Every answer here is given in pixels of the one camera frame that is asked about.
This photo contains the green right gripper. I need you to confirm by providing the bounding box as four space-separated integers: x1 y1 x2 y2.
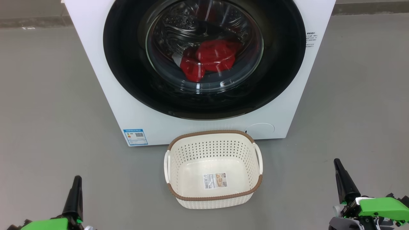
328 158 409 230

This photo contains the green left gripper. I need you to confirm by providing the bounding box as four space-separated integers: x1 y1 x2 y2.
6 175 96 230

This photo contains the black round glass washer door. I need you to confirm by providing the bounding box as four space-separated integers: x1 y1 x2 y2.
103 0 306 121

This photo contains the plain red garment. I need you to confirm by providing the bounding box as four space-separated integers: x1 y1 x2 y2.
196 39 242 73

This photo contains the cream perforated basket brown rim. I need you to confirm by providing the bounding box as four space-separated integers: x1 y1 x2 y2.
164 130 264 210

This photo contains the printed label sticker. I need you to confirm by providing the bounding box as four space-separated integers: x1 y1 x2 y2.
203 172 228 189

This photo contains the white front-load washing machine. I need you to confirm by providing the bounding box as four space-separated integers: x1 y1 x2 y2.
64 0 336 147

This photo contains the blue energy label sticker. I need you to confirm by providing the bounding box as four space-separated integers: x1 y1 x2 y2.
123 128 149 146

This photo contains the round drain filter cover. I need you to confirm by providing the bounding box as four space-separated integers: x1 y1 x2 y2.
244 123 275 140

